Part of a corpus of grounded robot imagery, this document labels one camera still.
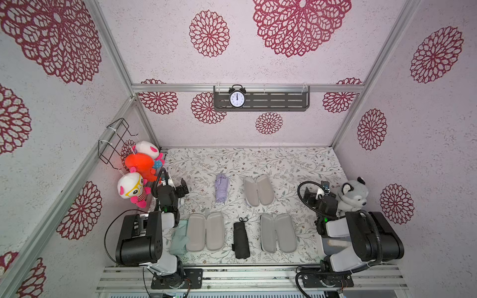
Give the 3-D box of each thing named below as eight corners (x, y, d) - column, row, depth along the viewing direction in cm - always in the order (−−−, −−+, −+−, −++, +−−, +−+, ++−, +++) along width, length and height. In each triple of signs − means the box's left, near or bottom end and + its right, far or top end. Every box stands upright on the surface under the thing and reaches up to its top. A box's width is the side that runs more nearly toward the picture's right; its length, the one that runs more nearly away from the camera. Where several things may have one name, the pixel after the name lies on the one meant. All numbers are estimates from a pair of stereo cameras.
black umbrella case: (261, 252, 83) (262, 250, 81) (259, 215, 94) (259, 213, 92) (296, 252, 83) (298, 250, 81) (289, 215, 94) (290, 213, 92)
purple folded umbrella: (214, 203, 98) (213, 198, 94) (216, 178, 108) (216, 173, 104) (227, 203, 98) (227, 198, 94) (228, 178, 108) (228, 173, 104)
